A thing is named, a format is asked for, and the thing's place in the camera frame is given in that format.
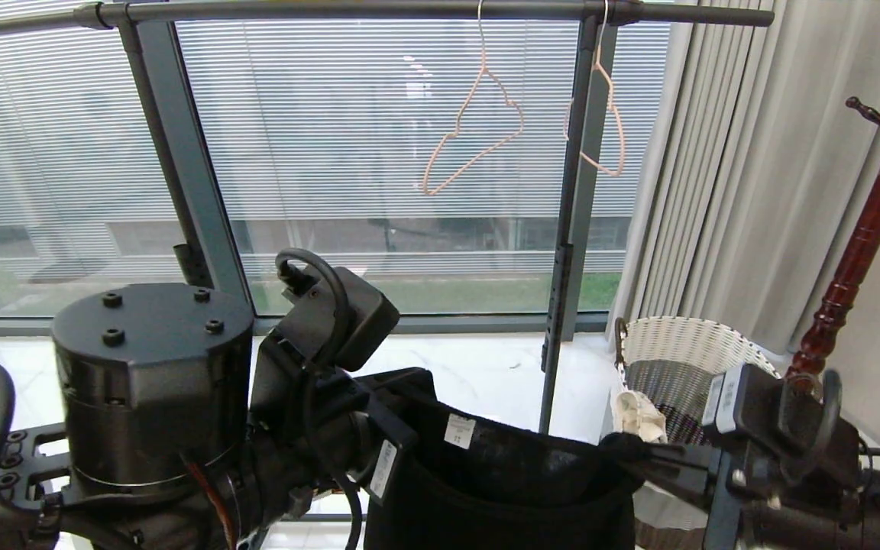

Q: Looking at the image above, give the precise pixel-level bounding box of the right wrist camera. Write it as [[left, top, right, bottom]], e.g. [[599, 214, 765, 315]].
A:
[[702, 363, 862, 490]]

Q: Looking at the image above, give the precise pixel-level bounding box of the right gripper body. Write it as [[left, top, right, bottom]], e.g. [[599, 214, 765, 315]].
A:
[[704, 451, 880, 550]]

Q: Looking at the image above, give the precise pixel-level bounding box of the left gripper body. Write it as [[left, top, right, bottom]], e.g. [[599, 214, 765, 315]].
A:
[[245, 368, 438, 535]]

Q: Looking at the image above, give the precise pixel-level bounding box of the white laundry basket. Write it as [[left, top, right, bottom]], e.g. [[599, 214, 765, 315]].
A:
[[610, 315, 783, 550]]

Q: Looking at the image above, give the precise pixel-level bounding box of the pink clothes hanger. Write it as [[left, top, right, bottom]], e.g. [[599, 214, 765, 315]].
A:
[[562, 0, 627, 178], [420, 0, 526, 198]]

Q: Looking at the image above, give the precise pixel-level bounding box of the black clothes rack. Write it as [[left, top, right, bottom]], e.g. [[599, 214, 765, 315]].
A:
[[0, 0, 775, 528]]

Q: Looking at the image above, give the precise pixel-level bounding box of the cream printed garment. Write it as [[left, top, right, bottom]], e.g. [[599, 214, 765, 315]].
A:
[[612, 390, 668, 445]]

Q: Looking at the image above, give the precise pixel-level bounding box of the dark red wooden coat stand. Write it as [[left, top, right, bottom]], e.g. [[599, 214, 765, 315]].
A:
[[784, 42, 880, 383]]

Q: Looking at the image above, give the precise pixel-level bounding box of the window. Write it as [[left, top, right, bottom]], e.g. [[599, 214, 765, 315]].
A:
[[0, 0, 674, 337]]

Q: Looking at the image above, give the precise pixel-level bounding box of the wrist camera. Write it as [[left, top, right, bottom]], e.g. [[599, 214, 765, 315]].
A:
[[702, 363, 862, 490], [249, 264, 403, 451]]

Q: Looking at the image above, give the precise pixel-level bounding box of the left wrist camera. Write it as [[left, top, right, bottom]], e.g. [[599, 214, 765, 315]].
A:
[[249, 264, 403, 451]]

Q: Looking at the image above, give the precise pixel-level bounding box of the black t-shirt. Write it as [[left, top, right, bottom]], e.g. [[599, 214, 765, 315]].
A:
[[364, 382, 643, 550]]

